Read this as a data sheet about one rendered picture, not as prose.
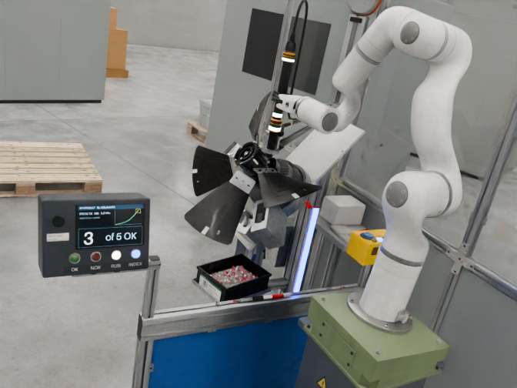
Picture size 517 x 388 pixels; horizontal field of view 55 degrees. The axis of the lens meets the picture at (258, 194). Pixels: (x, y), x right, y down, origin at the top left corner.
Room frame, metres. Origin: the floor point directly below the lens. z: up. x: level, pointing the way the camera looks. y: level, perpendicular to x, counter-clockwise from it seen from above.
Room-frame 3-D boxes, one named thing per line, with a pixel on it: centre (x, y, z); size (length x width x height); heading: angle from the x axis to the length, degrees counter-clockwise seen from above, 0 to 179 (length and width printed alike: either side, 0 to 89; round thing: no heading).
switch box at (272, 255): (2.17, -0.18, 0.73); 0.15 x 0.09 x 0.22; 121
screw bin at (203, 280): (1.55, 0.03, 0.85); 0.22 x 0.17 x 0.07; 137
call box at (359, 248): (1.65, -0.45, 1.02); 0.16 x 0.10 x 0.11; 121
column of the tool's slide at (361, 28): (2.46, -0.30, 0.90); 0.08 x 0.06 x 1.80; 66
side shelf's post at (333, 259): (2.19, -0.42, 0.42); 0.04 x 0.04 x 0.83; 31
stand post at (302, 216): (2.09, -0.23, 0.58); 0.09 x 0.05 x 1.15; 31
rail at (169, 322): (1.44, -0.11, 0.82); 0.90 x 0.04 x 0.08; 121
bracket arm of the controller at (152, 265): (1.17, 0.34, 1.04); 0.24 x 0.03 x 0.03; 121
